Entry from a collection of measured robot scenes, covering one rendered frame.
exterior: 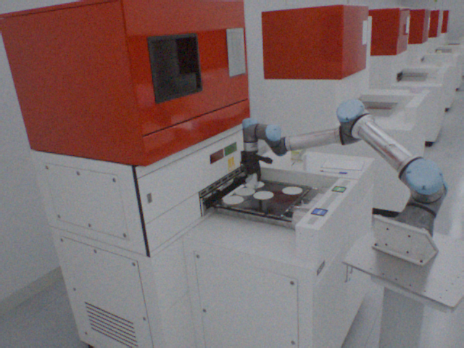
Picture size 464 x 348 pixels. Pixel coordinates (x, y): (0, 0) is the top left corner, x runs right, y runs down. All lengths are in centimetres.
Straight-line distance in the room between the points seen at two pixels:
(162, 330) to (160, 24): 130
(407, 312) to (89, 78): 153
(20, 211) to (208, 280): 162
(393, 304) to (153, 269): 99
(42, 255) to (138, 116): 195
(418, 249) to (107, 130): 125
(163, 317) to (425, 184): 121
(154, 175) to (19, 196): 156
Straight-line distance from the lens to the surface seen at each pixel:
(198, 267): 185
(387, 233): 165
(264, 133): 187
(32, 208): 309
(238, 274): 173
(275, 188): 206
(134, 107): 146
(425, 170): 154
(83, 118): 169
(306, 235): 155
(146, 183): 159
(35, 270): 323
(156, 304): 185
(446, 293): 152
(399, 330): 184
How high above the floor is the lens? 168
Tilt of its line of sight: 21 degrees down
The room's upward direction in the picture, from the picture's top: 4 degrees counter-clockwise
